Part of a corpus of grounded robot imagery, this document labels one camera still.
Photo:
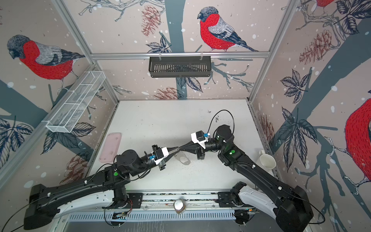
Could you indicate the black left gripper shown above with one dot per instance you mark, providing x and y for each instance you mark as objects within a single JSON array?
[{"x": 169, "y": 156}]

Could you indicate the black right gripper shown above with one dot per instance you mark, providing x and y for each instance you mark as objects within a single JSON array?
[{"x": 194, "y": 148}]

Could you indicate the silver metal keyring carabiner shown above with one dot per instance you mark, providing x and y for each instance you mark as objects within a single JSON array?
[{"x": 182, "y": 158}]

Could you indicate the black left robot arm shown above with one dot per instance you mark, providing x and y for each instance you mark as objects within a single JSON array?
[{"x": 46, "y": 203}]

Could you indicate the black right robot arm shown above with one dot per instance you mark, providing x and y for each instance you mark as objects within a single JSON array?
[{"x": 290, "y": 207}]

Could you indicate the round silver knob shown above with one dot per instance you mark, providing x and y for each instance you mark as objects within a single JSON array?
[{"x": 179, "y": 206}]

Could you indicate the pink rectangular tray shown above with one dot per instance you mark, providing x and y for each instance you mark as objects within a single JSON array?
[{"x": 110, "y": 147}]

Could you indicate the white ceramic mug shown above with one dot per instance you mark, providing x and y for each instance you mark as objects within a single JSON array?
[{"x": 266, "y": 161}]

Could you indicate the dark grey hanging shelf basket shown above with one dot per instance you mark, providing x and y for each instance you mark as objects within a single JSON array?
[{"x": 173, "y": 67}]

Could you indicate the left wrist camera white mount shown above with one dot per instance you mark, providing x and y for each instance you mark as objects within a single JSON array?
[{"x": 159, "y": 155}]

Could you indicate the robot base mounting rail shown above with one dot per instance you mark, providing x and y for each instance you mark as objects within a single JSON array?
[{"x": 151, "y": 207}]

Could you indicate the white wire mesh basket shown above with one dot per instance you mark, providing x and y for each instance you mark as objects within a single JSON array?
[{"x": 78, "y": 99}]

